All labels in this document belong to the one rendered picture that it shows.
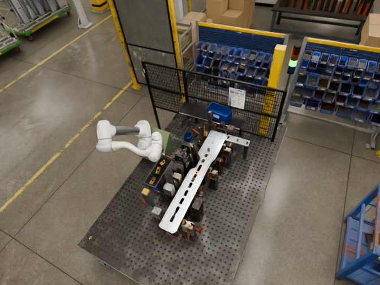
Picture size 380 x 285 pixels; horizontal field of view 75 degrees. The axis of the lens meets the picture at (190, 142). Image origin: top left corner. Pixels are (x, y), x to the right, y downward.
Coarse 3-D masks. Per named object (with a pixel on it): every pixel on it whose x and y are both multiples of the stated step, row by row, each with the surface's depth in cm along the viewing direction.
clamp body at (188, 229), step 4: (188, 224) 235; (192, 224) 238; (184, 228) 238; (188, 228) 233; (192, 228) 233; (184, 232) 248; (188, 232) 242; (192, 232) 238; (188, 236) 251; (192, 236) 248; (196, 236) 262; (188, 240) 260; (192, 240) 255
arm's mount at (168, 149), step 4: (152, 128) 322; (156, 128) 320; (152, 132) 322; (160, 132) 318; (164, 132) 316; (168, 132) 314; (164, 136) 316; (168, 136) 314; (164, 140) 316; (168, 140) 315; (164, 144) 316; (168, 144) 319; (164, 148) 316; (168, 148) 322; (172, 148) 336; (164, 152) 317; (168, 152) 326; (140, 156) 337; (144, 156) 331
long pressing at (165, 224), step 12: (216, 132) 315; (204, 144) 304; (216, 144) 303; (216, 156) 292; (204, 168) 282; (180, 192) 265; (192, 192) 263; (180, 204) 256; (168, 216) 249; (180, 216) 247; (168, 228) 240
